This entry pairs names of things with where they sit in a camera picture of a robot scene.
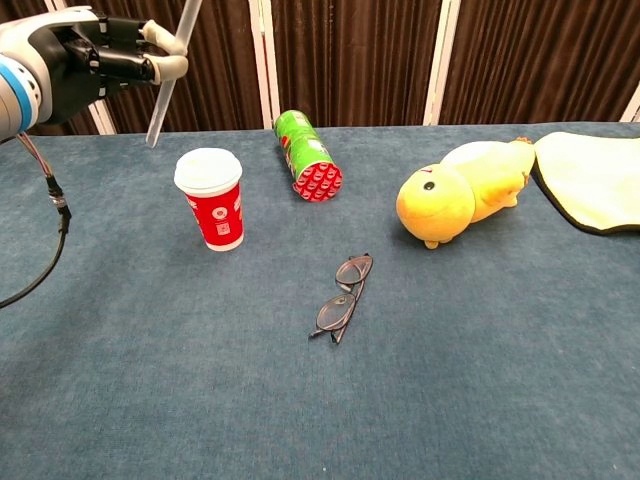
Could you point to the transparent plastic straw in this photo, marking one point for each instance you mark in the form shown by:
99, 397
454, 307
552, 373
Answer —
165, 105

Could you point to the red paper cup white lid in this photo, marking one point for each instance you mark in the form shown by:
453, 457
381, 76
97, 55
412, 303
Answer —
217, 215

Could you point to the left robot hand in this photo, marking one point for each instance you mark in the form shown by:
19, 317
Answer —
75, 65

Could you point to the green chips can red lid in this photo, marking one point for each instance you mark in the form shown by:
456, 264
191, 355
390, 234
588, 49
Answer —
305, 155

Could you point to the yellow plush duck toy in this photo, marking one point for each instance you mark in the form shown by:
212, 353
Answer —
440, 200

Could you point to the dark thin-frame eyeglasses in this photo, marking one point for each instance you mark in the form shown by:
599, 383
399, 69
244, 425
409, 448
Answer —
336, 310

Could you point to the yellow cloth black edge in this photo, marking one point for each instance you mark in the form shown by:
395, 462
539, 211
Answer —
590, 180

